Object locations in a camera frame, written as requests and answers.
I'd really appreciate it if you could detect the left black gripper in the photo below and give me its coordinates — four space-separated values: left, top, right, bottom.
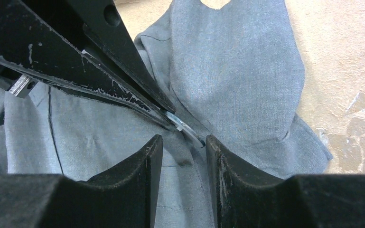
0 0 176 131

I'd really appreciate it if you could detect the blue portrait round brooch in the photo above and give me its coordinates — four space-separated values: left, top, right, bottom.
165 111 206 148

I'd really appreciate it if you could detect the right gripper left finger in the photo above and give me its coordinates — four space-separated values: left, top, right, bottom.
0 135 163 228

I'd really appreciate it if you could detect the grey button-up shirt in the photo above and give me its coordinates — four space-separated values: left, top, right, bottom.
0 0 332 228

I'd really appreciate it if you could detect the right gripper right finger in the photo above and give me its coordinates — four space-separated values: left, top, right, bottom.
206 135 365 228

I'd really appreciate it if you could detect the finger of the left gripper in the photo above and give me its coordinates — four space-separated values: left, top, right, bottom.
67 0 175 113

